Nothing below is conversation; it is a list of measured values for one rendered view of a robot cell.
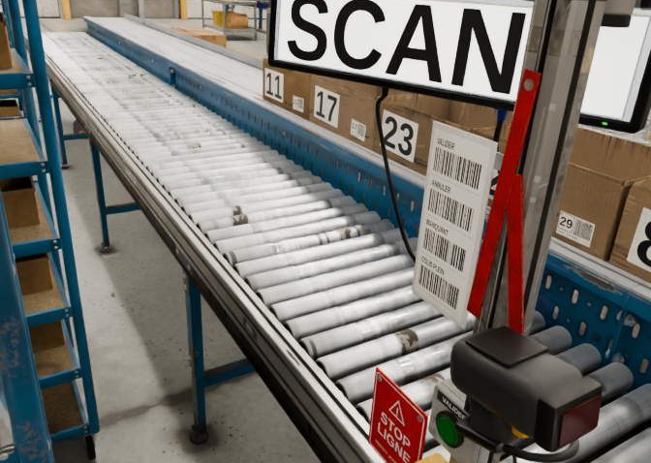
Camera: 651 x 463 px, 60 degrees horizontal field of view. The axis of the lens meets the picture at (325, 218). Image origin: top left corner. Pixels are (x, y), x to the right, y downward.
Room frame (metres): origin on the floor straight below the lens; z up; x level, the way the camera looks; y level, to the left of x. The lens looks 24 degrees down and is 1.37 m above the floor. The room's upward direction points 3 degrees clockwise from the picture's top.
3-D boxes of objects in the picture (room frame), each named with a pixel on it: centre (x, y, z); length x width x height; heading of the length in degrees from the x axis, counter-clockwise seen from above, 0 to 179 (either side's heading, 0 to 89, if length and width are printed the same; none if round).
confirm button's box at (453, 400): (0.45, -0.15, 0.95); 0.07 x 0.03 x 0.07; 32
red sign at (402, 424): (0.51, -0.12, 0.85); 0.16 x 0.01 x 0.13; 32
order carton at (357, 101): (1.89, -0.15, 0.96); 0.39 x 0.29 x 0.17; 32
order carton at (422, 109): (1.56, -0.36, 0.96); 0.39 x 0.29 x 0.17; 32
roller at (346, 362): (0.93, -0.21, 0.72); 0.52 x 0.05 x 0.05; 122
